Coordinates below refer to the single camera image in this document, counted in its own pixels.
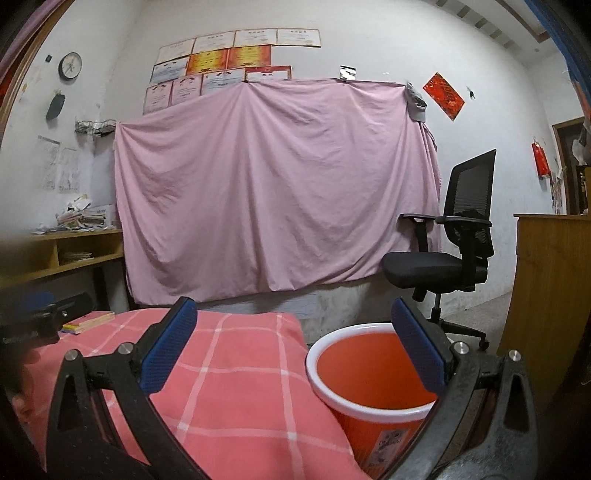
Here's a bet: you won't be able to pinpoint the pink hanging sheet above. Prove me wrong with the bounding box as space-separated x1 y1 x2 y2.
114 79 442 306

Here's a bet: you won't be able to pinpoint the round wall clock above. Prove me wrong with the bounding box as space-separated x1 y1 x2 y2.
58 51 82 81

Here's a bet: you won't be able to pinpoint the black office chair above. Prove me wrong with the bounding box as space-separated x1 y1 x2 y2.
381 149 497 352

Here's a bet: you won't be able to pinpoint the red paper wall decoration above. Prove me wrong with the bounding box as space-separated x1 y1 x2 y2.
423 72 465 121

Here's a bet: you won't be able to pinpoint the wooden wall shelf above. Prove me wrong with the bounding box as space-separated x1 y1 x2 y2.
1 229 123 289

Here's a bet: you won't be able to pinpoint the yellow book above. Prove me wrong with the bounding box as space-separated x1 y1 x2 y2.
61 325 81 335

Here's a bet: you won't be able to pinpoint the orange white trash bin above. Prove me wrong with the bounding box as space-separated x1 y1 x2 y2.
305 323 438 479

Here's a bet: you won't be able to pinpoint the pile of papers on shelf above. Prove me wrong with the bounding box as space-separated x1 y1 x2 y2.
32 195 120 234

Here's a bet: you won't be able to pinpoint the wall certificates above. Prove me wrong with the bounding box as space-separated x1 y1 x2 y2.
143 28 322 114

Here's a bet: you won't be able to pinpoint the pink book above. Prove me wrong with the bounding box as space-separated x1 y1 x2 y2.
64 311 115 334

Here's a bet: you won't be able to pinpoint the black hanging wall object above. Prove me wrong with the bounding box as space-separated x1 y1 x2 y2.
45 91 65 122

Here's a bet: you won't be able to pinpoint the wooden cabinet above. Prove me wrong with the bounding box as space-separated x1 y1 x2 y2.
497 214 591 412

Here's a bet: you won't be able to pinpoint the printed wall papers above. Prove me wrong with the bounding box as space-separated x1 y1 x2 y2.
34 136 80 193

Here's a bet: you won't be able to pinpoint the left hand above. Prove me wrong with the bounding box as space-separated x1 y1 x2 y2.
11 369 36 426

